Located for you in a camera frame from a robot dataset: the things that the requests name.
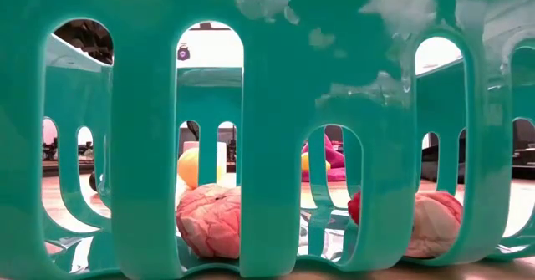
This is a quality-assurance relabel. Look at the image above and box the toy lemon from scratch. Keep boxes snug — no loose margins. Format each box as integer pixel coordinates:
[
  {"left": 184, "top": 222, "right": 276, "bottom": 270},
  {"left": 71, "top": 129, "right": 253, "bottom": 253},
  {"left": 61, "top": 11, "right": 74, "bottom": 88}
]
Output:
[{"left": 300, "top": 151, "right": 332, "bottom": 173}]

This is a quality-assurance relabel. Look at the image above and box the toy peach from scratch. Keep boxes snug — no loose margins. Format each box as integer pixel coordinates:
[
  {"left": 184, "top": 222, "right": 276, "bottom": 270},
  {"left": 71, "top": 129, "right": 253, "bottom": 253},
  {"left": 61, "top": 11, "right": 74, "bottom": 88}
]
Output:
[{"left": 176, "top": 146, "right": 227, "bottom": 191}]

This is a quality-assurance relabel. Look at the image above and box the purple cloth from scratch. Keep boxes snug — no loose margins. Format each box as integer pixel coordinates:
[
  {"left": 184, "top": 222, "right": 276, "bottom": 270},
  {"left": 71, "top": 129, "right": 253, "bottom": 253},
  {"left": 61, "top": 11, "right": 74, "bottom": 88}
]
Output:
[{"left": 300, "top": 132, "right": 348, "bottom": 183}]

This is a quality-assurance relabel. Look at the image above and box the pink textured toy food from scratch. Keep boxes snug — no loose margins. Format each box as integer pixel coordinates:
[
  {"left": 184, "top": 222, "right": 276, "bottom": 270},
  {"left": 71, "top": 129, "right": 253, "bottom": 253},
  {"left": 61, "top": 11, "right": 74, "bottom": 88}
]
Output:
[{"left": 175, "top": 182, "right": 242, "bottom": 260}]

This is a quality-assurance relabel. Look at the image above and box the small red toy food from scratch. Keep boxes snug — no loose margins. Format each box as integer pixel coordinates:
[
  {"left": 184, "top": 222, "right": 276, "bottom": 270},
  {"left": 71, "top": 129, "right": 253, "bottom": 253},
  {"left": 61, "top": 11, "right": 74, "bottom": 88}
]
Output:
[{"left": 347, "top": 191, "right": 362, "bottom": 226}]

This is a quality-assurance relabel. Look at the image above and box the pink and white toy food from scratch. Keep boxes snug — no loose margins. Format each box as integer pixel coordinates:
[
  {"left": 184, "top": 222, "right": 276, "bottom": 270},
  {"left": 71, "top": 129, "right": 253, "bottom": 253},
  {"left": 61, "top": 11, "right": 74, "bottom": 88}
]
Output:
[{"left": 403, "top": 191, "right": 464, "bottom": 259}]

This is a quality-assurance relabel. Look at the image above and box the teal basket with orange handles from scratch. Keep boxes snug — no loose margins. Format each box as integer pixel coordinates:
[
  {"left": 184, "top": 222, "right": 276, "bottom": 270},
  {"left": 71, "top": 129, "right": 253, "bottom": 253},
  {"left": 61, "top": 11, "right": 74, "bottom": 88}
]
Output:
[{"left": 0, "top": 0, "right": 535, "bottom": 280}]

